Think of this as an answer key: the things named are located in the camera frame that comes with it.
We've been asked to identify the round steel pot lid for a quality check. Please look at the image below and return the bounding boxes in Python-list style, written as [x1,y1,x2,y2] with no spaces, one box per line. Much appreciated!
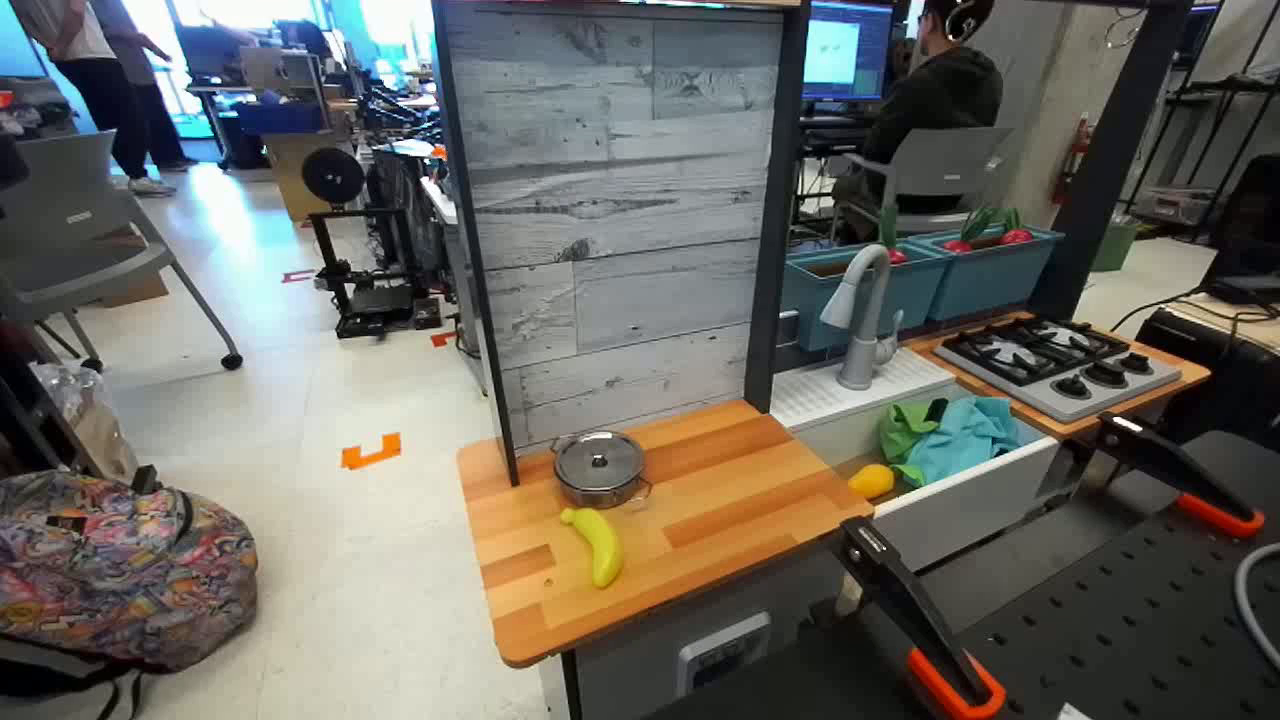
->
[551,422,651,495]

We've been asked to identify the silver pot lid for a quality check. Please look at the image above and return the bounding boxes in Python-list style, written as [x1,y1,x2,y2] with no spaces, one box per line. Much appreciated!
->
[547,450,660,518]

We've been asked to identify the butcher block wooden counter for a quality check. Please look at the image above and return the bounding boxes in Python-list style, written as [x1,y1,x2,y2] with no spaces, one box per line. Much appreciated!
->
[456,395,877,673]

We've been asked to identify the yellow-green toy banana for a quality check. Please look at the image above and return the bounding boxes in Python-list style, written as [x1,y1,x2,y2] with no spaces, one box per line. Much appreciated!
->
[554,504,626,590]

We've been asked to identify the grey toy faucet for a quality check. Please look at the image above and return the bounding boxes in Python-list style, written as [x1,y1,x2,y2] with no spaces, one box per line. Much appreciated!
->
[816,238,907,395]

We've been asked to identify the green cloth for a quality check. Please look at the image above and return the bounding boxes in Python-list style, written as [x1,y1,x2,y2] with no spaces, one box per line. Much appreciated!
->
[873,395,956,470]

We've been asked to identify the teal plastic bin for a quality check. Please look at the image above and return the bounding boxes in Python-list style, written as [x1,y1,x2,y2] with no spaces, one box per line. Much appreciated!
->
[926,226,1069,328]
[781,234,953,360]

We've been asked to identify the black machine on stand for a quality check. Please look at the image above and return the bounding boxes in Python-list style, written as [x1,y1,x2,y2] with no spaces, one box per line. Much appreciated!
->
[295,138,444,341]

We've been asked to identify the grey kitchen cabinet body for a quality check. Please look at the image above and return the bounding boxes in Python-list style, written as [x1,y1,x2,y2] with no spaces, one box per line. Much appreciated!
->
[554,535,885,720]

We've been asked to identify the teal cloth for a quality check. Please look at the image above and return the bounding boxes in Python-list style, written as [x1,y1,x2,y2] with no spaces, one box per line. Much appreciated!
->
[895,395,1033,488]

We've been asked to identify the grey office chair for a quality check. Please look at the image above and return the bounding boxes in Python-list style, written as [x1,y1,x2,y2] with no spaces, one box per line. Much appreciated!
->
[0,126,248,376]
[838,123,1014,230]

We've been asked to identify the white toy sink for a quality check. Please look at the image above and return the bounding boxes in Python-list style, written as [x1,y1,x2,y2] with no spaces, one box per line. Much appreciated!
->
[773,347,1070,576]

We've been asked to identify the computer monitor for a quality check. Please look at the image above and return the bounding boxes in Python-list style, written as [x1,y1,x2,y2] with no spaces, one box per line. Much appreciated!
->
[799,0,895,110]

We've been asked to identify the green red toy vegetables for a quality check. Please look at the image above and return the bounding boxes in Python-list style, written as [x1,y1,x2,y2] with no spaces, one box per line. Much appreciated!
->
[947,198,1038,255]

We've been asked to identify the seated person with headphones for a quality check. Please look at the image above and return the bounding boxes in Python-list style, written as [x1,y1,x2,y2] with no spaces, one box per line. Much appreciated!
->
[854,0,1009,171]

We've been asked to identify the grey toy stove top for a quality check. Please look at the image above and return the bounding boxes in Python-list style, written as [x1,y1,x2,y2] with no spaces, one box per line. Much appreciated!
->
[937,312,1182,422]

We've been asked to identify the wooden stove counter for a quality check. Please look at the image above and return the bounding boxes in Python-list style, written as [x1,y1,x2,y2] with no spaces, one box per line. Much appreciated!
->
[902,309,1216,445]

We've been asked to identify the red fire extinguisher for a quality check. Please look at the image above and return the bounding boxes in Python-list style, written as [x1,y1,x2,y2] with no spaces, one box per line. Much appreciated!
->
[1056,115,1097,205]

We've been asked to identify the colourful patterned backpack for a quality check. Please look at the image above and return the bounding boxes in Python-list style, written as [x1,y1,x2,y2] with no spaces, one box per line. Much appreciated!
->
[0,462,262,676]

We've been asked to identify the standing person dark trousers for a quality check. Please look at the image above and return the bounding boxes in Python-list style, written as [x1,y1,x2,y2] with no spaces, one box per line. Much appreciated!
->
[7,0,190,198]

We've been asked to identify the black shelving rack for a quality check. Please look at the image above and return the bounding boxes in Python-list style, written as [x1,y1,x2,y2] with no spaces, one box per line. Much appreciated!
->
[1124,0,1280,230]

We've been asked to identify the slim black frame post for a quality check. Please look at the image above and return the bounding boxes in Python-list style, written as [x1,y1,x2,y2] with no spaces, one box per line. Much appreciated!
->
[426,0,525,488]
[739,0,816,417]

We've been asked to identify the thick black frame post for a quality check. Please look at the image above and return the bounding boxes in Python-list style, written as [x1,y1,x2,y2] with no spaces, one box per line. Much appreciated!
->
[1033,0,1197,324]

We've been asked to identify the white cable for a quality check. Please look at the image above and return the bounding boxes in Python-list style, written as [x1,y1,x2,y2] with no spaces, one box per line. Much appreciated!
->
[1232,538,1280,631]

